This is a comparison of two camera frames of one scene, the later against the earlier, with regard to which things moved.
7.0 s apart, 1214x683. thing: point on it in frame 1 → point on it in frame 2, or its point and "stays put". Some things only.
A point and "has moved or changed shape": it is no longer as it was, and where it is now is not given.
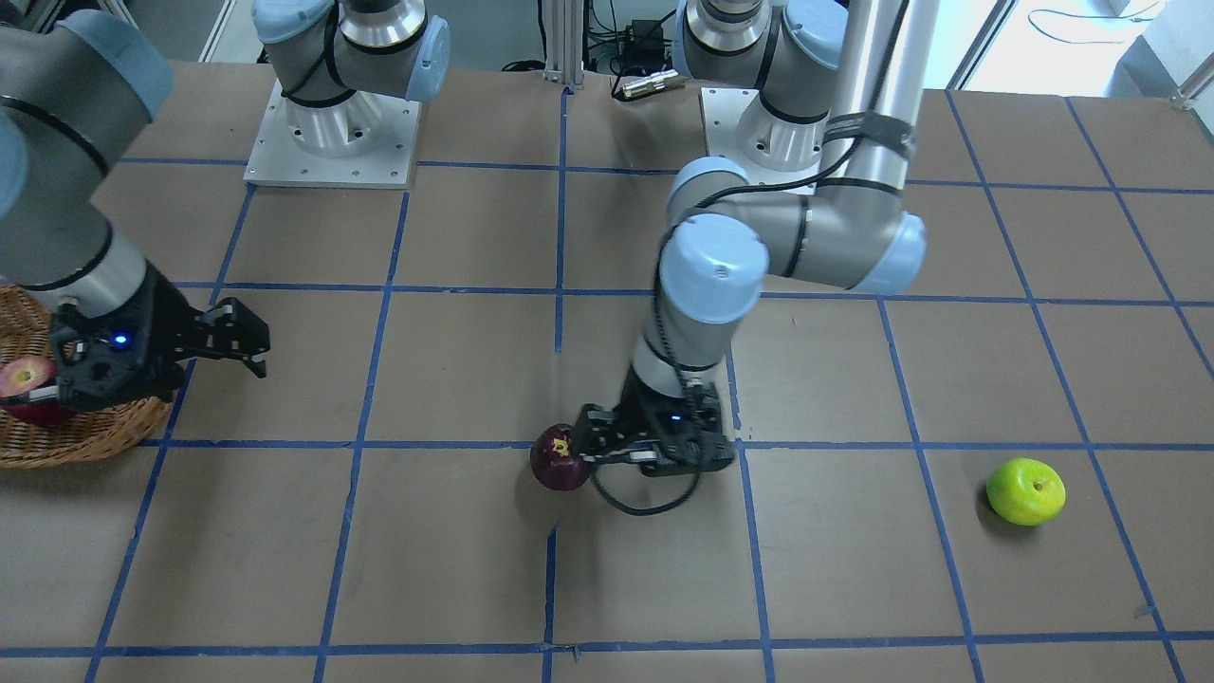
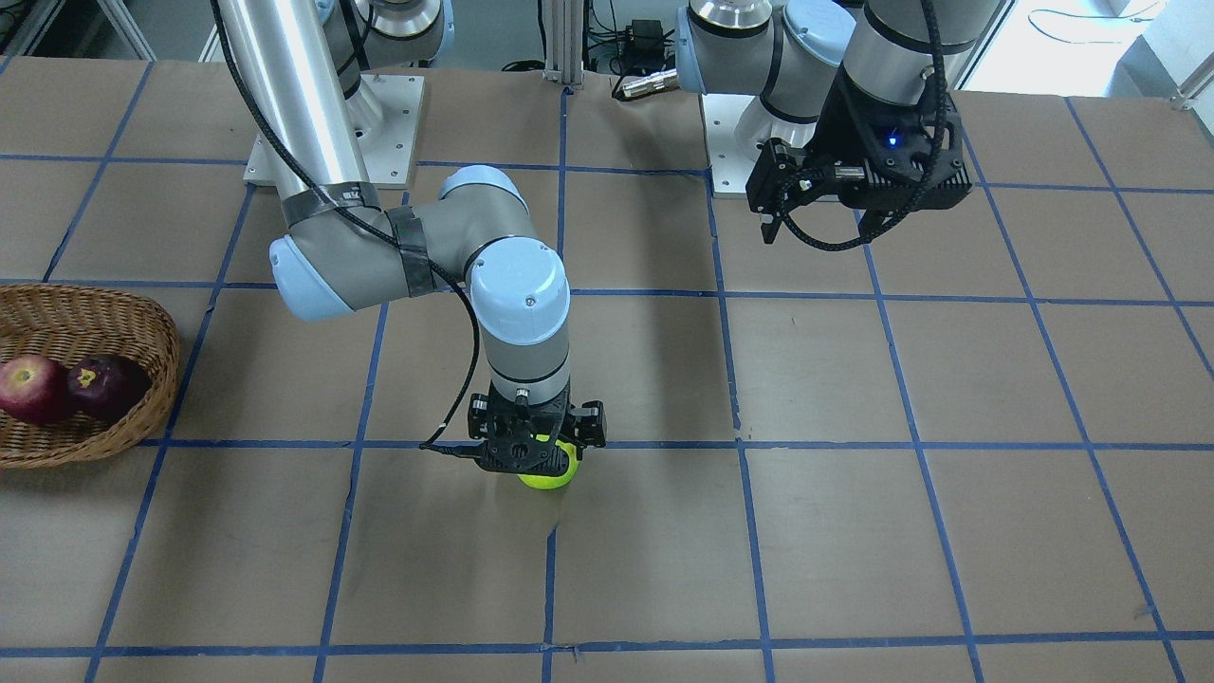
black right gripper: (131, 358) → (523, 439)
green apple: (1026, 491) → (557, 481)
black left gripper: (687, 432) → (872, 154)
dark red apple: (557, 463) has moved or changed shape
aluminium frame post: (563, 42) stays put
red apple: (22, 374) stays put
